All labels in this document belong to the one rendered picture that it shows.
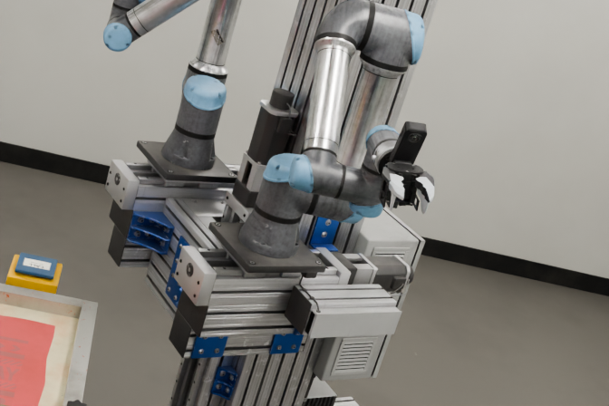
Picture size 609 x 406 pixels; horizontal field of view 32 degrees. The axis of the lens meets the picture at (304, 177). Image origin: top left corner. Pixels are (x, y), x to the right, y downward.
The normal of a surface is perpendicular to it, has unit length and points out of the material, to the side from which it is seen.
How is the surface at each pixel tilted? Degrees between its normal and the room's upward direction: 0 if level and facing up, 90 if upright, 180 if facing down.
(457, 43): 90
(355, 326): 90
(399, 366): 0
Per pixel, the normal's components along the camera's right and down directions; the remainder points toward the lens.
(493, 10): 0.10, 0.38
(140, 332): 0.28, -0.90
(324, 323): 0.48, 0.44
